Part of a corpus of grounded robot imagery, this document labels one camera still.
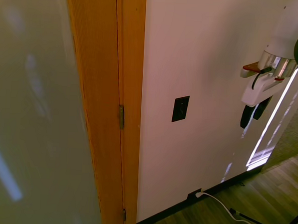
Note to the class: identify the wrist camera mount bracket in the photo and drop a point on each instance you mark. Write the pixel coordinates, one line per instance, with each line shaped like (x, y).
(251, 69)

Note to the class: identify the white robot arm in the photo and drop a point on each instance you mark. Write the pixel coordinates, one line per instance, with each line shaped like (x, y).
(285, 29)

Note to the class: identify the black baseboard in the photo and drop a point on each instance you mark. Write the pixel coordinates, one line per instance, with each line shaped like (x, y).
(196, 202)

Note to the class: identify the brass door hinge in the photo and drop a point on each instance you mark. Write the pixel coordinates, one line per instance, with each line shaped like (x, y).
(124, 214)
(121, 116)

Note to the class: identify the frosted glass door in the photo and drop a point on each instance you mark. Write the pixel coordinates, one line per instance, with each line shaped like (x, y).
(36, 106)

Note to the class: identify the black wall light switch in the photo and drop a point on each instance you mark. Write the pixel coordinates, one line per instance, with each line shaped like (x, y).
(180, 108)

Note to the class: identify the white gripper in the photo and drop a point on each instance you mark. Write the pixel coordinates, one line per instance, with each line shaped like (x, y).
(257, 91)

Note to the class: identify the wooden door frame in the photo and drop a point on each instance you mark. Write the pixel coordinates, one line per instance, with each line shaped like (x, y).
(106, 109)

